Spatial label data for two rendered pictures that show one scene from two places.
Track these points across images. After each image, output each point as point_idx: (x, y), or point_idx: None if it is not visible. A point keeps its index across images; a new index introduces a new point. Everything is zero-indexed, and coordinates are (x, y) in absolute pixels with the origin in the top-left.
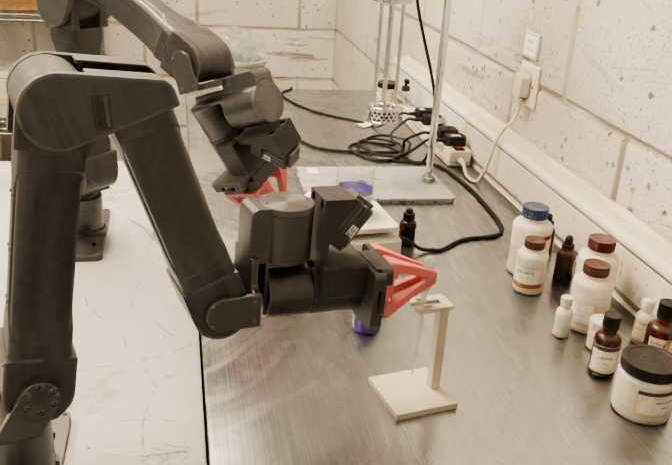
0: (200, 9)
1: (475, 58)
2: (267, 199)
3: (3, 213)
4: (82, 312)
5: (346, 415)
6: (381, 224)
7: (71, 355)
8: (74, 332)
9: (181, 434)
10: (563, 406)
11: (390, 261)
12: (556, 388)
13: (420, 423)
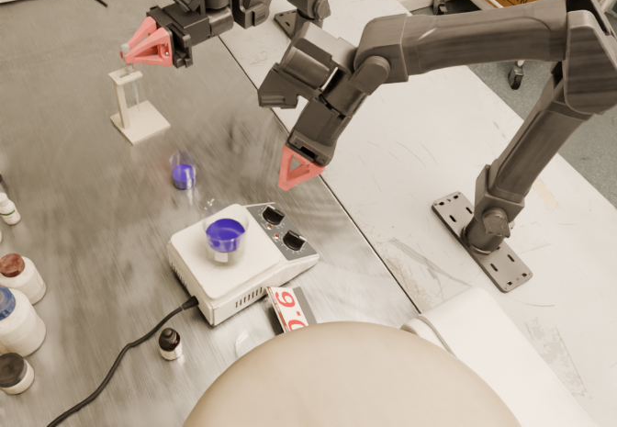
0: None
1: None
2: None
3: (578, 255)
4: (383, 143)
5: (177, 100)
6: (189, 235)
7: None
8: (370, 124)
9: (258, 72)
10: (34, 137)
11: (149, 16)
12: (35, 152)
13: (132, 104)
